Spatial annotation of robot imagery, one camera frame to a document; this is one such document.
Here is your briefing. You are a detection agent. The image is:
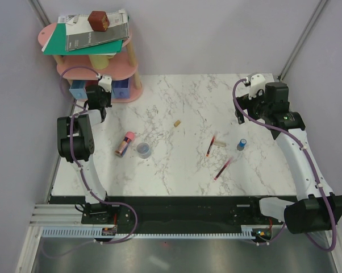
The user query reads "pastel four-compartment drawer organizer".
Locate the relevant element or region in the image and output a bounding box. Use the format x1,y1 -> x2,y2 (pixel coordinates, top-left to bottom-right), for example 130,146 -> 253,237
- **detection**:
69,78 -> 131,100

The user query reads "pink-capped clear tube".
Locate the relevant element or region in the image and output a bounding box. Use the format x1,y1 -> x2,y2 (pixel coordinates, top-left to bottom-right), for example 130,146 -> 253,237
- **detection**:
115,131 -> 135,157

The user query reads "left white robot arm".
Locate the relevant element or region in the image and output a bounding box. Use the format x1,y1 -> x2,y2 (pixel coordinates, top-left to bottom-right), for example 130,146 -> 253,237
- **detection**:
57,84 -> 111,204

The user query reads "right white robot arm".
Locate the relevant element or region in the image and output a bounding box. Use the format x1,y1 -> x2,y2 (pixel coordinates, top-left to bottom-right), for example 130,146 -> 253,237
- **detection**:
233,81 -> 342,234

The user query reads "blue-capped small bottle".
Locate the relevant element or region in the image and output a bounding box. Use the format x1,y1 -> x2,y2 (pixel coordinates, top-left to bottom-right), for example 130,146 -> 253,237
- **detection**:
237,139 -> 247,151

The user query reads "cream cylinder on shelf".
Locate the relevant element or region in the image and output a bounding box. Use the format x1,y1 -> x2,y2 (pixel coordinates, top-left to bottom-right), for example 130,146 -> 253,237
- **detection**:
89,55 -> 109,70

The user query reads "pink three-tier shelf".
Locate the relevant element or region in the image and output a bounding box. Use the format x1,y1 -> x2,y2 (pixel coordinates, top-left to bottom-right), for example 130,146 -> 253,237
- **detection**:
53,39 -> 143,103

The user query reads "red pen upper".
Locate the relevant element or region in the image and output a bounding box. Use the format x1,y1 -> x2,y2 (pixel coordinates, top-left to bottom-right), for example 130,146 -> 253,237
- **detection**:
206,135 -> 216,157

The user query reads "red pen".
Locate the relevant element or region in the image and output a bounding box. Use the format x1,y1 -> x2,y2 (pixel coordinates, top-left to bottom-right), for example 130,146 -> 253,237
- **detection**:
214,157 -> 233,181
206,135 -> 216,157

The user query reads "red pen lower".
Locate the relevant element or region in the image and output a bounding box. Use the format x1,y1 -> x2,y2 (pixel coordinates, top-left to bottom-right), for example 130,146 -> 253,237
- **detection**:
214,157 -> 233,181

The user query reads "grey manual booklet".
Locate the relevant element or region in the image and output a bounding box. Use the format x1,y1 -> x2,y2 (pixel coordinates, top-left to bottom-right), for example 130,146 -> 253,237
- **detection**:
65,23 -> 130,51

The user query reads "green folder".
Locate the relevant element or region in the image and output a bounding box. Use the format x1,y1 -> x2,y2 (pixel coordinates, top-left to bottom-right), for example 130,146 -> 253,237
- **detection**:
37,23 -> 128,56

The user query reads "clear paperclip jar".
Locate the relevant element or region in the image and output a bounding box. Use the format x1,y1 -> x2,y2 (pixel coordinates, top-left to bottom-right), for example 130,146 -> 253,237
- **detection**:
136,142 -> 151,159

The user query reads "dark red cube box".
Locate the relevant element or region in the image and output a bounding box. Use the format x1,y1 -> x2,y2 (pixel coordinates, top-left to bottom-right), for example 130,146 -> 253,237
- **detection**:
87,11 -> 110,32

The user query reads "white papers stack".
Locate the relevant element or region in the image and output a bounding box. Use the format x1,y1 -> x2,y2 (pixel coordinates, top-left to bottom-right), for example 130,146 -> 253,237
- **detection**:
57,9 -> 128,35

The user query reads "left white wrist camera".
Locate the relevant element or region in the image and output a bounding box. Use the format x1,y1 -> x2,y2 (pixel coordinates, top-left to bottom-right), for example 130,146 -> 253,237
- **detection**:
98,75 -> 112,92

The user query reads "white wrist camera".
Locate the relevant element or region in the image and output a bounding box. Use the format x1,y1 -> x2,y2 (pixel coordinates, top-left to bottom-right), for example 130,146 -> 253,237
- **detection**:
98,75 -> 112,92
244,73 -> 266,100

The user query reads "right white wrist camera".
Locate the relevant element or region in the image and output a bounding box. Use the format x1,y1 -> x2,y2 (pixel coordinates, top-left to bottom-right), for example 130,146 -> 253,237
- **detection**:
244,73 -> 266,100

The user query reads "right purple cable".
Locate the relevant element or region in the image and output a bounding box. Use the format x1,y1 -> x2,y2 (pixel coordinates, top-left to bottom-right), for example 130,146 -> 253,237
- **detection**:
232,78 -> 337,252

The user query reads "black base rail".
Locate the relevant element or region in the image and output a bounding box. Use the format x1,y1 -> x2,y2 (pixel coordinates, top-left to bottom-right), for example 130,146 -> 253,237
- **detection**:
49,196 -> 280,234

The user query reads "white slotted cable duct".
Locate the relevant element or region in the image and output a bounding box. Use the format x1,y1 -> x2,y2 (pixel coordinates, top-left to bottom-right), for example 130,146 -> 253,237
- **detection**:
41,225 -> 268,239

